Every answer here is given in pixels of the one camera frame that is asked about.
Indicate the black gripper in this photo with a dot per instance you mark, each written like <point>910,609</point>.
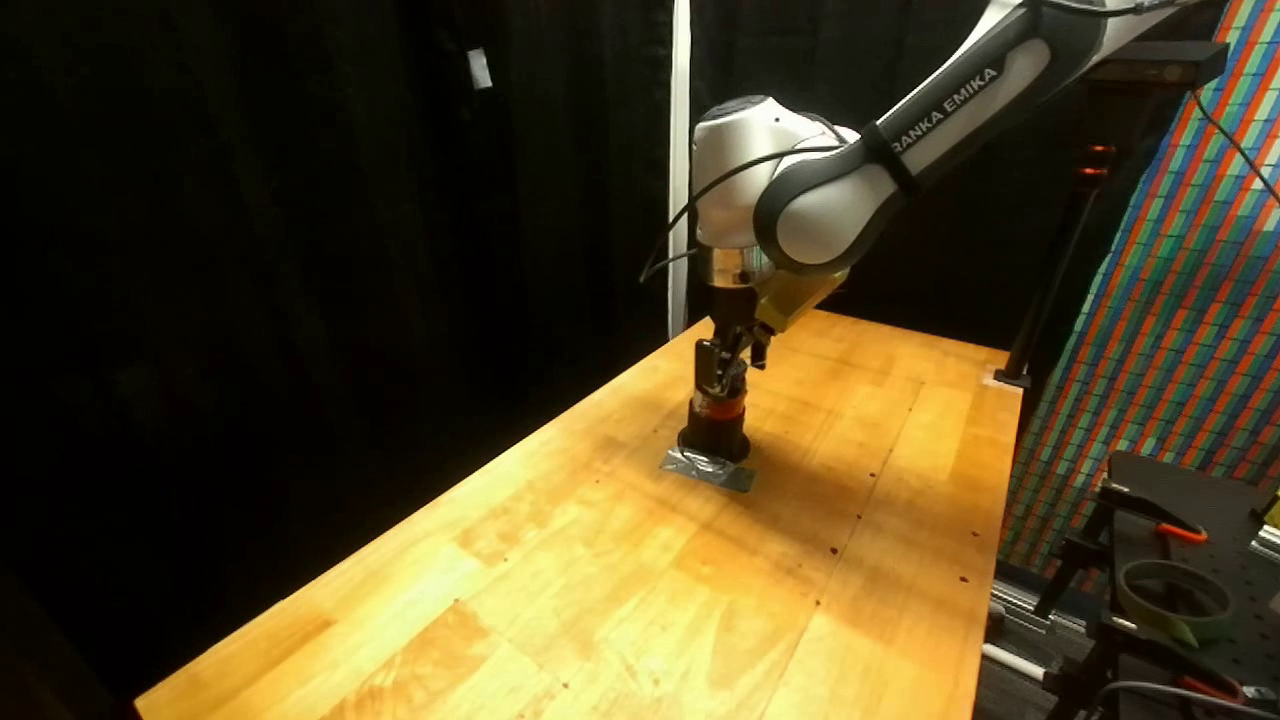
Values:
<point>734,326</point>

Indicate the orange elastic band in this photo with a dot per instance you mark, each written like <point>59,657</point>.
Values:
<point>716,410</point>

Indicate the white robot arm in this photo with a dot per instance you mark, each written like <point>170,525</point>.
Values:
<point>789,201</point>

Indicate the dark bottle with white cap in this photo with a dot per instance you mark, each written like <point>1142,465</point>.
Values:
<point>715,436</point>

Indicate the grey tape patch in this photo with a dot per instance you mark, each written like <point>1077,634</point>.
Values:
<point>711,470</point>

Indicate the colourful patterned panel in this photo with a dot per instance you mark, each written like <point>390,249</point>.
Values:
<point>1179,347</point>

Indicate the black curtain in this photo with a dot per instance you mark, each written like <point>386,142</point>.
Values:
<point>283,269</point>

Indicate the green tape roll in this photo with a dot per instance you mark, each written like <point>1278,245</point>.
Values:
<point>1175,600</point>

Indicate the white door frame post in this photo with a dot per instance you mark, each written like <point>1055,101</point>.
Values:
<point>679,161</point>

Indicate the black camera stand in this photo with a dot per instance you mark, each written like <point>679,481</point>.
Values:
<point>1085,184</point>

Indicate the orange handled clamp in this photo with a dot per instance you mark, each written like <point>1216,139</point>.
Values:
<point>1180,535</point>

